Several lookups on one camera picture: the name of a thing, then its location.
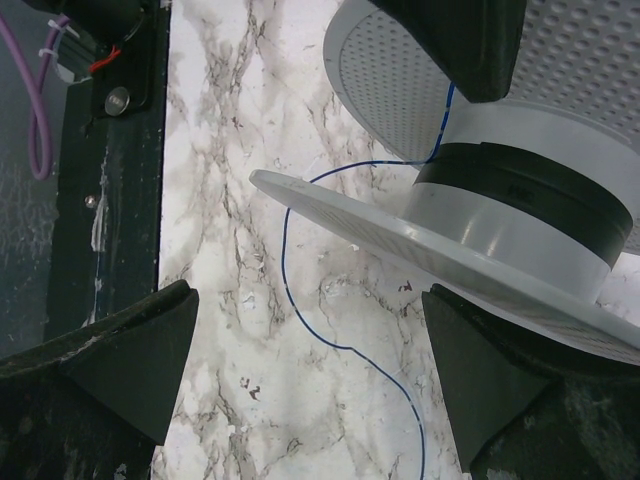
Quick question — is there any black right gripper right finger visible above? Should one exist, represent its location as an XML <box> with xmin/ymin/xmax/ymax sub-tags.
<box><xmin>422</xmin><ymin>284</ymin><xmax>639</xmax><ymax>479</ymax></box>

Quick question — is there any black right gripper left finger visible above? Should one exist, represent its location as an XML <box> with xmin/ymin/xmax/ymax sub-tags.
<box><xmin>1</xmin><ymin>280</ymin><xmax>199</xmax><ymax>479</ymax></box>

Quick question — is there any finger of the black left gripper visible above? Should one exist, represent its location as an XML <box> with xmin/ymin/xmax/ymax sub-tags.
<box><xmin>374</xmin><ymin>0</ymin><xmax>527</xmax><ymax>103</ymax></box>

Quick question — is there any thin blue cable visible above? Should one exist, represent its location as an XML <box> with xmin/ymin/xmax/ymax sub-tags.
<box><xmin>280</xmin><ymin>82</ymin><xmax>457</xmax><ymax>480</ymax></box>

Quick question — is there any white perforated cable spool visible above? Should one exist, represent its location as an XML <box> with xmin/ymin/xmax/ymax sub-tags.
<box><xmin>250</xmin><ymin>1</ymin><xmax>639</xmax><ymax>365</ymax></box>

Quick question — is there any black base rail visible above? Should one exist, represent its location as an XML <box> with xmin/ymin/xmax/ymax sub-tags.
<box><xmin>44</xmin><ymin>1</ymin><xmax>171</xmax><ymax>340</ymax></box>

